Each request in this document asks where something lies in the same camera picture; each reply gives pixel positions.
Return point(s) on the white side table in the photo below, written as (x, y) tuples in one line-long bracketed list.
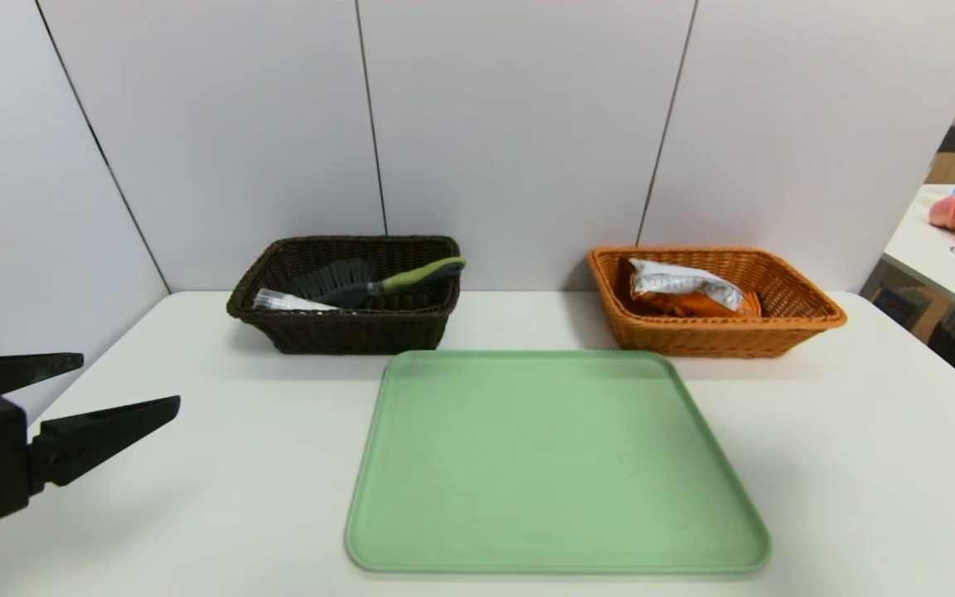
[(921, 257)]

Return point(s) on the white bottle with grey cap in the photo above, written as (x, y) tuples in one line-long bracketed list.
[(283, 300)]

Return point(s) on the orange wicker basket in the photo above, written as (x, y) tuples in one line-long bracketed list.
[(693, 336)]

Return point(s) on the orange snack bag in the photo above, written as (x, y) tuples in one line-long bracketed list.
[(685, 290)]

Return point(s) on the dark brown wicker basket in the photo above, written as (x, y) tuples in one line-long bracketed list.
[(345, 332)]

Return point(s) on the light green plastic tray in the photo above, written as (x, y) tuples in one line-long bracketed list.
[(527, 464)]

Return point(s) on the small pink peach plush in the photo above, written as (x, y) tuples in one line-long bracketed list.
[(947, 212)]

